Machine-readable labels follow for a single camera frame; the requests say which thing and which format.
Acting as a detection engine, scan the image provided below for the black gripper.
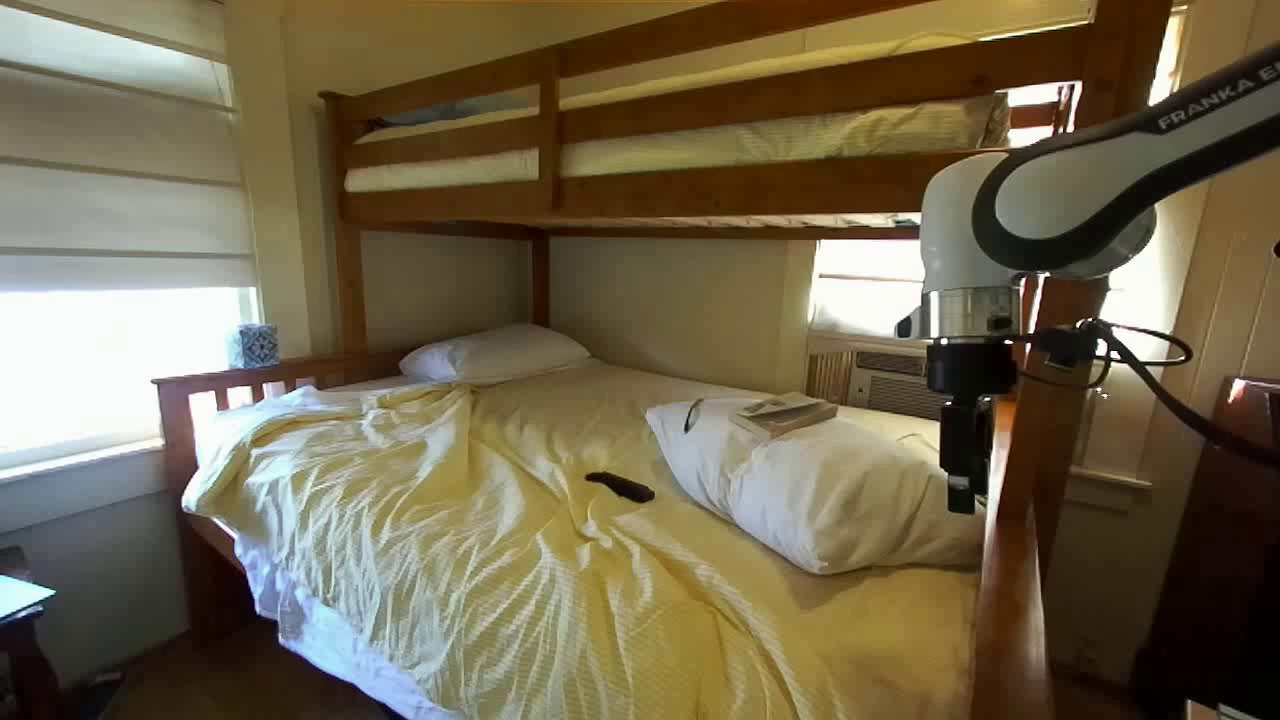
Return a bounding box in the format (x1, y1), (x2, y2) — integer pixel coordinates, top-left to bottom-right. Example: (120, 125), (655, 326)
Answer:
(927, 339), (1016, 510)

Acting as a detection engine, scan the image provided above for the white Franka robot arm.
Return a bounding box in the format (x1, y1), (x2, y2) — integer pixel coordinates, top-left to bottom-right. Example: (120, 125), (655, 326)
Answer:
(914, 49), (1280, 510)

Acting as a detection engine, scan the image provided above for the large white pillow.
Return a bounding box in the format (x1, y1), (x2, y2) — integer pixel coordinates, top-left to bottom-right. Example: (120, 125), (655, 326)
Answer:
(644, 395), (979, 577)

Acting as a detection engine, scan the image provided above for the small white far pillow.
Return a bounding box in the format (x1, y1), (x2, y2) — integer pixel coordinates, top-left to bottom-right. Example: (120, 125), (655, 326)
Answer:
(399, 322), (587, 384)

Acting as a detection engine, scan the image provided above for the window air conditioner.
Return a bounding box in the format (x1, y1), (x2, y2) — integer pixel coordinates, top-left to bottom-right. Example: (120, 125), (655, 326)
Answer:
(846, 349), (935, 414)

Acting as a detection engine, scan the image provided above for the upper bunk mattress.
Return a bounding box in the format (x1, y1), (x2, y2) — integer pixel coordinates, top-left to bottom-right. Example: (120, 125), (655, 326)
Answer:
(342, 96), (1008, 190)

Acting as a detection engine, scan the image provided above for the black remote control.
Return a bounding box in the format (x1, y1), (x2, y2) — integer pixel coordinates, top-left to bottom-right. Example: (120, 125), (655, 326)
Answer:
(585, 470), (655, 504)

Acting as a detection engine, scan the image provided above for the dark wooden cabinet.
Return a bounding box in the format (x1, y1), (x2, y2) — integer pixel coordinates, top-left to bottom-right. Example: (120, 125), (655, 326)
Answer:
(1132, 370), (1280, 720)

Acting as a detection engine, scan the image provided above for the yellow bed sheet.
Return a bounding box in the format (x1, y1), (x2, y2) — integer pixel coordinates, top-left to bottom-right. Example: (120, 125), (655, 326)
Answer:
(183, 363), (979, 720)

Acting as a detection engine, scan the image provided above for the white window blind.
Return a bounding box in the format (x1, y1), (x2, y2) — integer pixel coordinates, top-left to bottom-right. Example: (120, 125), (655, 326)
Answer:
(0, 0), (257, 293)

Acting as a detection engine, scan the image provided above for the dark side table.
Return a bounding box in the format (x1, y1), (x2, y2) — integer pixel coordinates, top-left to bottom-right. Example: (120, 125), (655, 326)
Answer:
(0, 577), (61, 720)

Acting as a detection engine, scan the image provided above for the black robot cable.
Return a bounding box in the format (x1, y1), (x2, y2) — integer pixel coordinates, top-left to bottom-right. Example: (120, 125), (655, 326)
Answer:
(1016, 315), (1280, 470)

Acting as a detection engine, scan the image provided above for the wooden bunk bed frame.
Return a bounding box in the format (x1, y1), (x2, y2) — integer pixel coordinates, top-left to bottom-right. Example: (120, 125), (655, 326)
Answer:
(154, 0), (1171, 720)

